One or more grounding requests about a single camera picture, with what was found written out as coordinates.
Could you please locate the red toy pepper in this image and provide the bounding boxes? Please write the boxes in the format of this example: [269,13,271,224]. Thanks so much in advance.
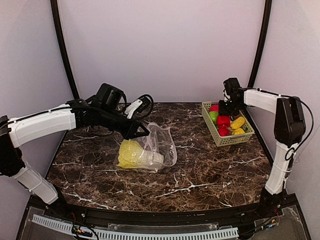
[218,128,231,137]
[216,115,231,129]

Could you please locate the clear zip top bag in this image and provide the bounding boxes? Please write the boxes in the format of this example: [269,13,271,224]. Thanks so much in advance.
[113,122,178,174]

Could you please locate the toy napa cabbage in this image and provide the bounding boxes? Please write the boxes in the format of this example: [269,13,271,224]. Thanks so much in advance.
[116,140,164,172]

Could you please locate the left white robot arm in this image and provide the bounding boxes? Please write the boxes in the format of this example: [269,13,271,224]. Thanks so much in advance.
[0,83,154,206]

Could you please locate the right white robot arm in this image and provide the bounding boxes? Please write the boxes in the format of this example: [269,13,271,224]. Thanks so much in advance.
[218,78,310,217]

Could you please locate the red toy apple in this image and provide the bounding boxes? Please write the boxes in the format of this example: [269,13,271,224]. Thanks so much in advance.
[209,104,219,113]

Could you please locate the green toy apple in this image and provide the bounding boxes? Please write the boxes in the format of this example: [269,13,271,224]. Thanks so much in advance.
[208,111,219,125]

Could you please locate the yellow toy corn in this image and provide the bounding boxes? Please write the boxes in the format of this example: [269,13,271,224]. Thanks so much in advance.
[230,116,246,130]

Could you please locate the green perforated plastic basket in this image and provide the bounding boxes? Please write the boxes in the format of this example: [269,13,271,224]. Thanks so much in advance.
[201,101,255,147]

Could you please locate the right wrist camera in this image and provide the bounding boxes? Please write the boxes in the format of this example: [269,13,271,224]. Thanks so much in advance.
[223,77,241,97]

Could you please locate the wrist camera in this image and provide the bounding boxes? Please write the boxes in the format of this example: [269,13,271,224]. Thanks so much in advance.
[223,77,241,97]
[124,94,154,121]

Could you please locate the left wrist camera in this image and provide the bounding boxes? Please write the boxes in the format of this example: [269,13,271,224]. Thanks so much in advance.
[124,94,154,121]

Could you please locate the black front table rail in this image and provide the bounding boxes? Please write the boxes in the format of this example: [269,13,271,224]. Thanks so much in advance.
[29,196,281,228]

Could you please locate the right black frame post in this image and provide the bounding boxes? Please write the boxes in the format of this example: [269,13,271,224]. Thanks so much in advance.
[247,0,273,88]

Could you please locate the black frame post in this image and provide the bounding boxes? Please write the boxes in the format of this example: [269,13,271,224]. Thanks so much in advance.
[50,0,80,99]
[247,0,273,88]

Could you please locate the white slotted cable duct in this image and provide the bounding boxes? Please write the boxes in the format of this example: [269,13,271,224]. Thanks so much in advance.
[31,214,239,240]

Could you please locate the left black frame post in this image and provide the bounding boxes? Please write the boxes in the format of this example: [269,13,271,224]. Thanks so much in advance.
[50,0,80,99]

